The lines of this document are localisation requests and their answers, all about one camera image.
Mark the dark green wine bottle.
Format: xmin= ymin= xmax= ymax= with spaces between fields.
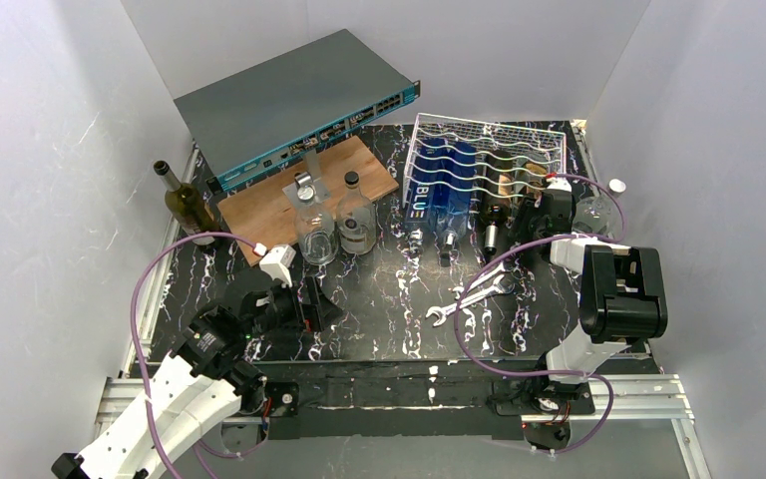
xmin=479 ymin=150 xmax=516 ymax=260

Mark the clear bottle white cap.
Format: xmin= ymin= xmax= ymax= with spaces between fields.
xmin=294 ymin=186 xmax=338 ymax=265

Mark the clear liquor bottle black cap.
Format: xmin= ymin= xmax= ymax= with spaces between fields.
xmin=336 ymin=171 xmax=377 ymax=255

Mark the dark wine bottle gold label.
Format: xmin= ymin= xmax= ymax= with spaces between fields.
xmin=153 ymin=161 xmax=221 ymax=237

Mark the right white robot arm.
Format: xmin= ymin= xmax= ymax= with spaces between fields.
xmin=513 ymin=189 xmax=668 ymax=390

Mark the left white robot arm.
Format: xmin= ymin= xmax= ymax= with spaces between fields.
xmin=51 ymin=276 xmax=343 ymax=478

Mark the blue vodka bottle left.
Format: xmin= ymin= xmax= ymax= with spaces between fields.
xmin=404 ymin=137 xmax=448 ymax=249

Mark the wooden board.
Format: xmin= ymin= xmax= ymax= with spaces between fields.
xmin=218 ymin=137 xmax=399 ymax=247

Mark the small silver wrench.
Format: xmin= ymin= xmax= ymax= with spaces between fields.
xmin=451 ymin=259 xmax=514 ymax=299

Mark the large silver wrench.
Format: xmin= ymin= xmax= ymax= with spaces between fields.
xmin=425 ymin=274 xmax=515 ymax=327

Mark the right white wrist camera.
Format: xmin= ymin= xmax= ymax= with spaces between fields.
xmin=543 ymin=174 xmax=572 ymax=193

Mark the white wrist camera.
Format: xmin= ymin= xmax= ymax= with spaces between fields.
xmin=253 ymin=242 xmax=296 ymax=287
xmin=543 ymin=174 xmax=572 ymax=193

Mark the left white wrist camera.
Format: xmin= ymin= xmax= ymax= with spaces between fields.
xmin=253 ymin=242 xmax=296 ymax=287

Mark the white wire wine rack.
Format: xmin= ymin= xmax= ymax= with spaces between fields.
xmin=401 ymin=113 xmax=568 ymax=232

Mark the silver metal stand bracket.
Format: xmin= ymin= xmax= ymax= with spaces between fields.
xmin=282 ymin=151 xmax=331 ymax=209

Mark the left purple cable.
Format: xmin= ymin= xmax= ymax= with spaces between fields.
xmin=130 ymin=231 xmax=268 ymax=479

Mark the purple cable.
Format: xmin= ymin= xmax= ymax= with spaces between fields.
xmin=452 ymin=173 xmax=628 ymax=457
xmin=130 ymin=231 xmax=268 ymax=479

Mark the black base frame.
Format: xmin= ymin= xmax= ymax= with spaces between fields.
xmin=258 ymin=359 xmax=602 ymax=440

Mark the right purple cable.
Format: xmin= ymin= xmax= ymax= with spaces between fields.
xmin=452 ymin=173 xmax=628 ymax=457

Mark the grey network switch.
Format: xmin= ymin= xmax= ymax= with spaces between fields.
xmin=175 ymin=29 xmax=421 ymax=195

